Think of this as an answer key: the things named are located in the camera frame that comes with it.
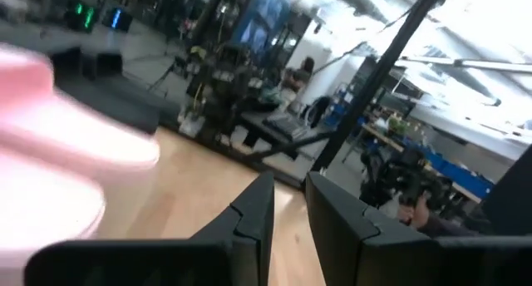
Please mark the pink rubber slide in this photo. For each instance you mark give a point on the pink rubber slide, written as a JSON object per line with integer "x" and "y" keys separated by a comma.
{"x": 50, "y": 153}

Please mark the black computer keyboard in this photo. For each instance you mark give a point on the black computer keyboard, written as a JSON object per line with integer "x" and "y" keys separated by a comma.
{"x": 287, "y": 126}

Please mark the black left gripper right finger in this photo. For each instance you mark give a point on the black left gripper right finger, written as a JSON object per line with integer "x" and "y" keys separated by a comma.
{"x": 415, "y": 261}

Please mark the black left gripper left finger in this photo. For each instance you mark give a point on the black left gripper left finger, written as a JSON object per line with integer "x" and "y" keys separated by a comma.
{"x": 166, "y": 261}

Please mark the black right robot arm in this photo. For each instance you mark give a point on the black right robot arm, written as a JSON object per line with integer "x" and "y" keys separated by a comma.
{"x": 224, "y": 90}

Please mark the person's forearm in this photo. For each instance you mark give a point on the person's forearm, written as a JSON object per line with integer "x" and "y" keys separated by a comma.
{"x": 449, "y": 228}

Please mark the black aluminium rig frame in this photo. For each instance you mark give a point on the black aluminium rig frame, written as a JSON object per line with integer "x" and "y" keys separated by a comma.
{"x": 383, "y": 65}

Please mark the person's hand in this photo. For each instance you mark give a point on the person's hand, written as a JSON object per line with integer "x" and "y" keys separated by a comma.
{"x": 413, "y": 211}

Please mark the person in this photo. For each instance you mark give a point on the person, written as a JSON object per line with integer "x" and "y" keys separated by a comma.
{"x": 299, "y": 78}

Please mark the computer tower with green lights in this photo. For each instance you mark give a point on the computer tower with green lights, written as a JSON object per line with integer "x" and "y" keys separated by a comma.
{"x": 83, "y": 16}

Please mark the computer tower with blue lights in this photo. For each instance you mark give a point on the computer tower with blue lights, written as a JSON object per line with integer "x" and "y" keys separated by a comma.
{"x": 117, "y": 19}

